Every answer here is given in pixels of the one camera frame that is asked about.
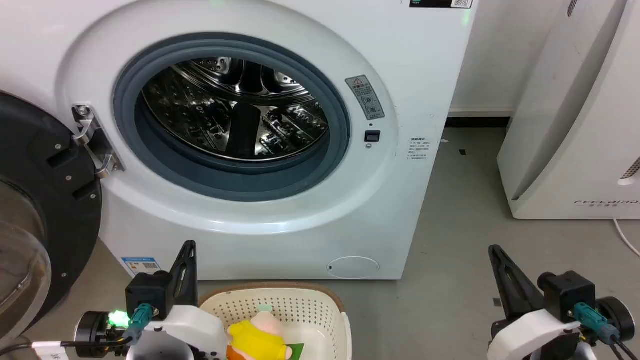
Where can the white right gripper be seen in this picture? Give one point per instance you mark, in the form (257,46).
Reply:
(530,335)

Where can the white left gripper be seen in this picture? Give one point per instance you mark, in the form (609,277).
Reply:
(192,327)

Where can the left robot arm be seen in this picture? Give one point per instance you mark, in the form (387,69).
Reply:
(97,332)

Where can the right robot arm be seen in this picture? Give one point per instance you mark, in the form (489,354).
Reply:
(615,317)

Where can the yellow plush toy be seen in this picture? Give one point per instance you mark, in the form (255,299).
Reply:
(255,341)

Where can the black round washer door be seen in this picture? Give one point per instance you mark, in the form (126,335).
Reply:
(55,190)

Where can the stainless steel washing machine drum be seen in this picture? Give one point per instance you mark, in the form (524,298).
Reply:
(200,112)

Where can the blue energy label sticker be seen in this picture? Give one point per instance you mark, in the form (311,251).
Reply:
(142,265)

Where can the cream perforated laundry basket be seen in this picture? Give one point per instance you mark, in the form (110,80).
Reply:
(305,310)

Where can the green flat piece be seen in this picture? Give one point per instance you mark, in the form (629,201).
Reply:
(296,351)

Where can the white front-load washing machine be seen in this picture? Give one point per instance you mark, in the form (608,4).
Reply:
(400,210)

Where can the oval filter cover flap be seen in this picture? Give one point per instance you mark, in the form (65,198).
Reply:
(354,267)

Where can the metal door hinge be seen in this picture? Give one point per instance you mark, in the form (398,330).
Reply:
(95,142)

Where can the small printed text label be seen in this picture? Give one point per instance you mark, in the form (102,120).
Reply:
(419,149)

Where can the black baseboard strip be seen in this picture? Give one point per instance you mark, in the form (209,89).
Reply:
(477,122)

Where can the white air purifier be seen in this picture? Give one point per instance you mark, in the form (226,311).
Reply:
(575,125)

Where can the grey rubber door gasket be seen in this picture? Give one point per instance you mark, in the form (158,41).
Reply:
(123,117)

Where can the black door latch slot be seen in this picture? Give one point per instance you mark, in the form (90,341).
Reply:
(372,136)

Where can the grey warning label sticker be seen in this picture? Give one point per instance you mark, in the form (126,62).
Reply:
(366,97)

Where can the black sticker with QR code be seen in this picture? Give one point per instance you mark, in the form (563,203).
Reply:
(435,3)

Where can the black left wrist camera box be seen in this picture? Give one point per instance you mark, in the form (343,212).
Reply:
(149,294)

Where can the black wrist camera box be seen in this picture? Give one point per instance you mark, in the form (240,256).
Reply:
(567,292)
(149,294)

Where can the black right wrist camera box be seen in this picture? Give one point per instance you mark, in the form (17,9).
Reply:
(567,292)

